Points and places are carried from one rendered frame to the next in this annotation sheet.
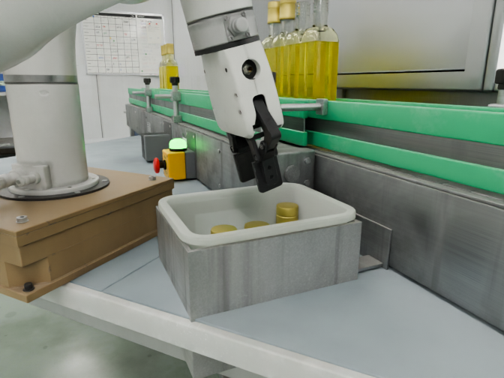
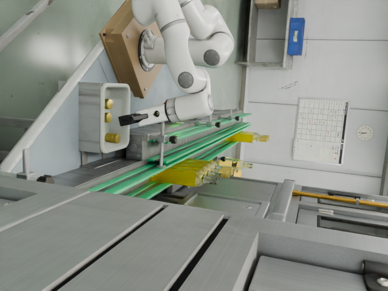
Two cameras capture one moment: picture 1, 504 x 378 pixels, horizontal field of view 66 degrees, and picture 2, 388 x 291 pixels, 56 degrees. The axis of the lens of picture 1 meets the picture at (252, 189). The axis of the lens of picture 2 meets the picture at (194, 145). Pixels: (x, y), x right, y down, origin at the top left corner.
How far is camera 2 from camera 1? 78 cm
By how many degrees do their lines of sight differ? 14
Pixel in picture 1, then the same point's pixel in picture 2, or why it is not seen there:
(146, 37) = (324, 149)
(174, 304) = (85, 79)
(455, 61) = not seen: hidden behind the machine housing
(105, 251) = (114, 63)
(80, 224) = (124, 55)
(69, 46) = (196, 63)
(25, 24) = (166, 45)
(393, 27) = not seen: hidden behind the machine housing
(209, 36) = (169, 101)
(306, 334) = (63, 114)
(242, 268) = (91, 101)
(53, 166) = (152, 50)
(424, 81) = not seen: hidden behind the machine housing
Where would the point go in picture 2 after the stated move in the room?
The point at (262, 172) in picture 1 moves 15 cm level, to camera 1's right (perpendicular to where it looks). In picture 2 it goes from (125, 118) to (114, 163)
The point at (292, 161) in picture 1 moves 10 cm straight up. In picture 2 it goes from (138, 148) to (164, 151)
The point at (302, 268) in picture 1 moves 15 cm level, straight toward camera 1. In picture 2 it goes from (86, 126) to (60, 101)
